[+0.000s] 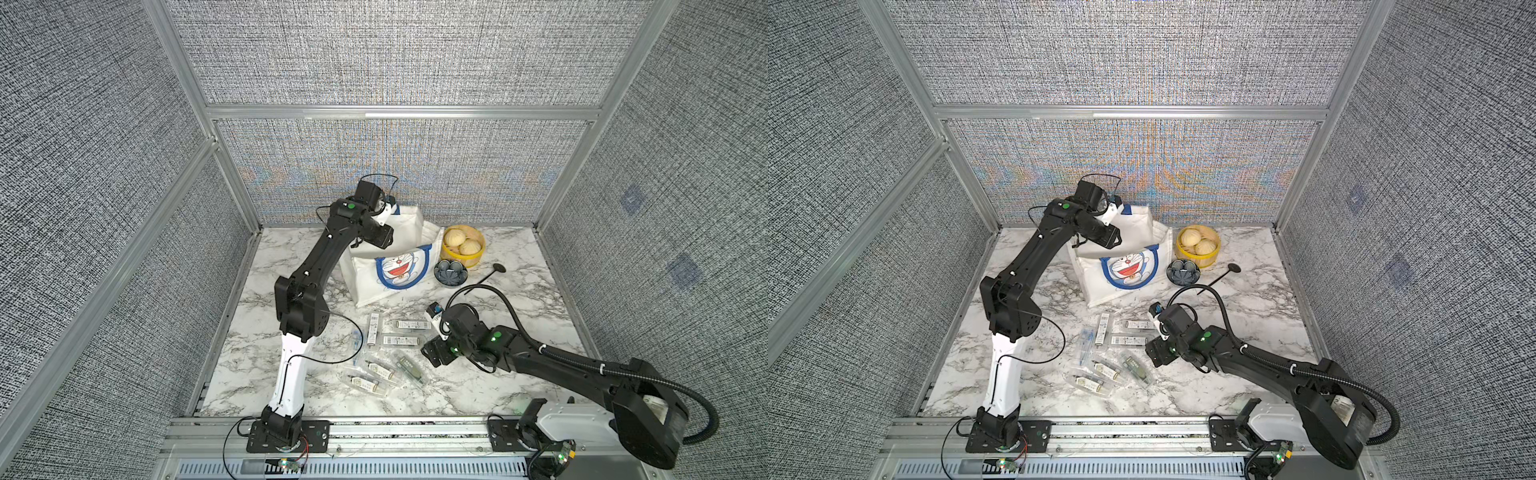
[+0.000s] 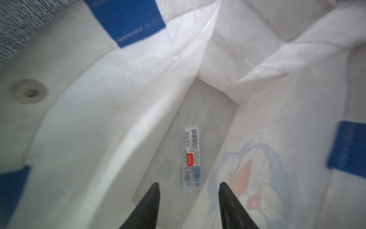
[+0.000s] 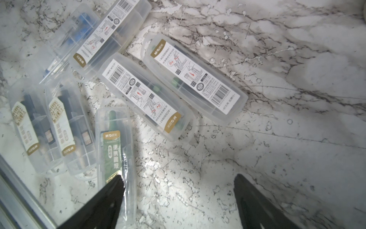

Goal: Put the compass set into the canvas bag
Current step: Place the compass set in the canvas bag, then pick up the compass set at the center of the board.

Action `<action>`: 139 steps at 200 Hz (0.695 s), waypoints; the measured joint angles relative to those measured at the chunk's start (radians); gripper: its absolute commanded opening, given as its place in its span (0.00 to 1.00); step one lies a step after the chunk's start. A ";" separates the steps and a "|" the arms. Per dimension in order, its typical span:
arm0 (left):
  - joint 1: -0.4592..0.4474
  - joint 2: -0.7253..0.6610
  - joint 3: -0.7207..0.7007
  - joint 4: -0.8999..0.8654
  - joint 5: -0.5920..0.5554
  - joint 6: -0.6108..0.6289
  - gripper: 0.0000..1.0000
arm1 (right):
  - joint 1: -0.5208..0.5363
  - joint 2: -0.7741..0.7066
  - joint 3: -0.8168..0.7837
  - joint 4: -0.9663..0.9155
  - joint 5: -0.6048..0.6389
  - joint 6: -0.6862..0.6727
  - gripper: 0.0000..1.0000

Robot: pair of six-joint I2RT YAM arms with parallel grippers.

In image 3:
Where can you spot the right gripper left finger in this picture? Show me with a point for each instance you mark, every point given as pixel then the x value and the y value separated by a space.
pixel 102 211

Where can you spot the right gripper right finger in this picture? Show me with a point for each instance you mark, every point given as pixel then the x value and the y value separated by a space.
pixel 255 210

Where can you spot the green label compass case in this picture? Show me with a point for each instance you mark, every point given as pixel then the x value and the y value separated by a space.
pixel 115 156

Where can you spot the compass case white label top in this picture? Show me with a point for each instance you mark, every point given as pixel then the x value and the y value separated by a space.
pixel 203 88

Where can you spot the compass case white label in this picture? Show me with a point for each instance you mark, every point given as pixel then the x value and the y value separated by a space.
pixel 203 88
pixel 140 90
pixel 112 33

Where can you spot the gold label compass case upper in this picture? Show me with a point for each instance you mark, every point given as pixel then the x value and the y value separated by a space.
pixel 70 121

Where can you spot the gold label compass case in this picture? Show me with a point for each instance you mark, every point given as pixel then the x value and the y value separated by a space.
pixel 33 126
pixel 70 121

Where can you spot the gold label compass case lower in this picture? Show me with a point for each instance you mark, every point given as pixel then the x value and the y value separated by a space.
pixel 33 126

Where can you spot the blue compass clear case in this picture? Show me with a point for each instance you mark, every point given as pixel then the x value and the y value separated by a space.
pixel 55 53

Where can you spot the upright compass case white label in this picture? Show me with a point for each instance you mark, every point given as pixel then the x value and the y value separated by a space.
pixel 112 33

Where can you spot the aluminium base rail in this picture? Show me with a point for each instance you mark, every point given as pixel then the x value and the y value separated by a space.
pixel 19 208

